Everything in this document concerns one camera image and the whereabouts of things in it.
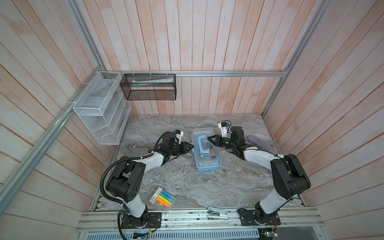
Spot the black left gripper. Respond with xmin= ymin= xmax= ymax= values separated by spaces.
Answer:
xmin=168 ymin=141 xmax=194 ymax=156

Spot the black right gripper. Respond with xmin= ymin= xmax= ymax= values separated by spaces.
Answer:
xmin=207 ymin=135 xmax=236 ymax=150

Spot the light blue tool box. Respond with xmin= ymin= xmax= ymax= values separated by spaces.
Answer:
xmin=193 ymin=140 xmax=222 ymax=172

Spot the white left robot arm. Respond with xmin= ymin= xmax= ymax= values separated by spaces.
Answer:
xmin=100 ymin=130 xmax=194 ymax=219

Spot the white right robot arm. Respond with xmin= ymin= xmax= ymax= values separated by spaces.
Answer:
xmin=208 ymin=127 xmax=311 ymax=218

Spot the highlighter pack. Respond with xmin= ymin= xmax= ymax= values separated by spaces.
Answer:
xmin=147 ymin=186 xmax=176 ymax=211

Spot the lilac fabric glasses case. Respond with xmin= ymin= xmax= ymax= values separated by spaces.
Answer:
xmin=247 ymin=135 xmax=271 ymax=152

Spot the white stapler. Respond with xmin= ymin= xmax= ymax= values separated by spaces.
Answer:
xmin=207 ymin=207 xmax=229 ymax=220

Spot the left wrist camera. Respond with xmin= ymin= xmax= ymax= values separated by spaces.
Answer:
xmin=174 ymin=130 xmax=184 ymax=145

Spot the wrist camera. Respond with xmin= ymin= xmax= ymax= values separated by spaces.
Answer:
xmin=218 ymin=120 xmax=232 ymax=138
xmin=174 ymin=130 xmax=184 ymax=145

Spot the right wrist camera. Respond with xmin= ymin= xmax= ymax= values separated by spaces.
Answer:
xmin=218 ymin=120 xmax=232 ymax=138

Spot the black mesh wall basket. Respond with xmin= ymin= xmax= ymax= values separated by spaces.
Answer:
xmin=120 ymin=73 xmax=177 ymax=101

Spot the white wire mesh shelf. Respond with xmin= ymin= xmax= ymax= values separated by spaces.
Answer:
xmin=73 ymin=72 xmax=132 ymax=145

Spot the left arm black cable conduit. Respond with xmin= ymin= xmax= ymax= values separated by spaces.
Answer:
xmin=99 ymin=131 xmax=169 ymax=240

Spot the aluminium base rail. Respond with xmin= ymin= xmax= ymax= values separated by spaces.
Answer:
xmin=76 ymin=207 xmax=325 ymax=233

